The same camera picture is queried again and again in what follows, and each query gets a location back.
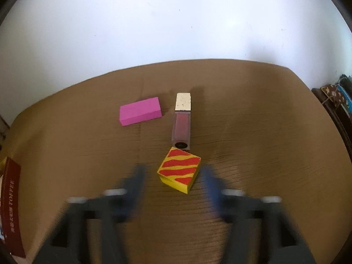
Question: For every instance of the blue box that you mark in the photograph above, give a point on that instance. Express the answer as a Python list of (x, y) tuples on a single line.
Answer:
[(346, 96)]

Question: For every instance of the pink block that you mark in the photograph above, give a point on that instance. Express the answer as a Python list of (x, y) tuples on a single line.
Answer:
[(140, 111)]

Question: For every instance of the dark red candy box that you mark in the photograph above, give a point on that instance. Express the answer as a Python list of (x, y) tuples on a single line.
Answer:
[(12, 211)]

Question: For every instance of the brown floral patterned cloth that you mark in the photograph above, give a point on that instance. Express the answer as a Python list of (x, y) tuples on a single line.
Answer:
[(331, 93)]

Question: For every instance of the pink lip gloss tube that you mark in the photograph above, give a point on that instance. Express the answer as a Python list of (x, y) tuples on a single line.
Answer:
[(182, 123)]

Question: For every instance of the yellow red striped block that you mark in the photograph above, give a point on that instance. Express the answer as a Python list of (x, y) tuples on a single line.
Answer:
[(178, 167)]

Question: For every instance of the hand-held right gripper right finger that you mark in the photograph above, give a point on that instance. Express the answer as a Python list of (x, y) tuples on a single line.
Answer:
[(216, 195)]

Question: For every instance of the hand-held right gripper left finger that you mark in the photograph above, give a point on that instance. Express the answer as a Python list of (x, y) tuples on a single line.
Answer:
[(132, 195)]

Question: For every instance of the dark wooden cabinet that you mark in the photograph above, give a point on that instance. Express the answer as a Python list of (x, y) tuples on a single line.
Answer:
[(337, 121)]

